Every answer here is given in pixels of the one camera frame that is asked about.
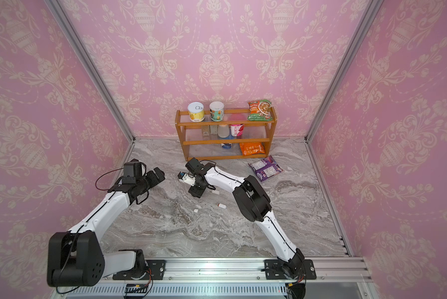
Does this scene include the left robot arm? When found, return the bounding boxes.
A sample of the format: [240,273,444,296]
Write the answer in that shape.
[47,159,165,289]

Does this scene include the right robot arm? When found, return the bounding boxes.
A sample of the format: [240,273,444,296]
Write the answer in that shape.
[177,158,306,280]

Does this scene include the wooden shelf rack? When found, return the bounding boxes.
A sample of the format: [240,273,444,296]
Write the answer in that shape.
[174,108,278,161]

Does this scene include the orange snack bag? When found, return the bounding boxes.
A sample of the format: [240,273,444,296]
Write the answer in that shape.
[240,142,266,156]

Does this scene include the white bottle on shelf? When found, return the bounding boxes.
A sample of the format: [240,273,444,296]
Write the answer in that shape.
[217,125,230,138]

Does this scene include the purple snack bag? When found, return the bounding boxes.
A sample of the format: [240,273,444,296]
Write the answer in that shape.
[248,155,283,182]

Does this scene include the pink white cup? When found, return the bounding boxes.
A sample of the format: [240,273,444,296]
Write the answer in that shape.
[230,124,245,137]

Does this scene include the yellow white can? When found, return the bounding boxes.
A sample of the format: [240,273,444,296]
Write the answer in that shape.
[187,102,205,123]

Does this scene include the green white can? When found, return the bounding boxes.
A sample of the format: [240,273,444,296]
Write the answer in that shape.
[209,101,225,122]

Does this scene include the green red snack bag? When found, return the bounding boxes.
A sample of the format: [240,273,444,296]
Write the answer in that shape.
[247,99,273,122]

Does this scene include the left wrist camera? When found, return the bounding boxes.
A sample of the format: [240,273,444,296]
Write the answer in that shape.
[123,159,144,181]

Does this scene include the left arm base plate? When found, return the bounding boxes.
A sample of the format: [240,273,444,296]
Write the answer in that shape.
[113,259,166,280]

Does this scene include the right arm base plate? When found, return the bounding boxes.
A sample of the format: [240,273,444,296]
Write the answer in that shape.
[261,259,317,281]

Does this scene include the aluminium front rail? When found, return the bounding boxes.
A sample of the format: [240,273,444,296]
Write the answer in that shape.
[51,257,379,299]

